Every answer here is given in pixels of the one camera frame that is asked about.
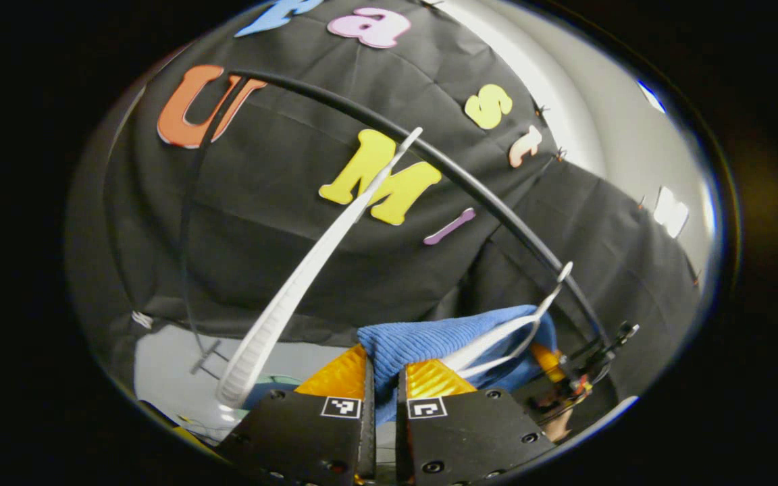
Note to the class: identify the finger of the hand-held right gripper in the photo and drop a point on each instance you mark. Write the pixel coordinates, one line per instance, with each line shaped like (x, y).
(548, 361)

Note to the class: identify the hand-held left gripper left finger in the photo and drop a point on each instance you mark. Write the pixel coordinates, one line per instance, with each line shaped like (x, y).
(294, 439)

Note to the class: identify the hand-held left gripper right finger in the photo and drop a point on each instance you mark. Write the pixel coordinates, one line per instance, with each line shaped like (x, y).
(470, 439)

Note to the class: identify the white plastic clothes hanger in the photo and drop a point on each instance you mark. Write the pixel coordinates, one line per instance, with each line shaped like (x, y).
(490, 341)

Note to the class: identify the blue knitted garment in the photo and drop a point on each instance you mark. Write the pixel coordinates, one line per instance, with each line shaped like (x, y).
(416, 337)

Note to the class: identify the empty white plastic hanger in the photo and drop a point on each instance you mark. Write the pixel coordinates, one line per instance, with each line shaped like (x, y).
(281, 304)

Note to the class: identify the black clothes rack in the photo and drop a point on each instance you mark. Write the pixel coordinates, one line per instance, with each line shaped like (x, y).
(321, 88)

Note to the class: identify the small ceiling light panel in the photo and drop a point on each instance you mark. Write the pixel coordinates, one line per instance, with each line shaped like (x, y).
(670, 210)

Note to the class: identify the small white cloth tag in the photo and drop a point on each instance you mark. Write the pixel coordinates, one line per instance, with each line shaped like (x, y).
(142, 320)

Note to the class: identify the black backdrop cloth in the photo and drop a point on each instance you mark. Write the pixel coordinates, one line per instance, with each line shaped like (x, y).
(261, 236)

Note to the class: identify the large ceiling light panel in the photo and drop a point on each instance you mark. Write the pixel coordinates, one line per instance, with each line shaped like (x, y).
(652, 96)

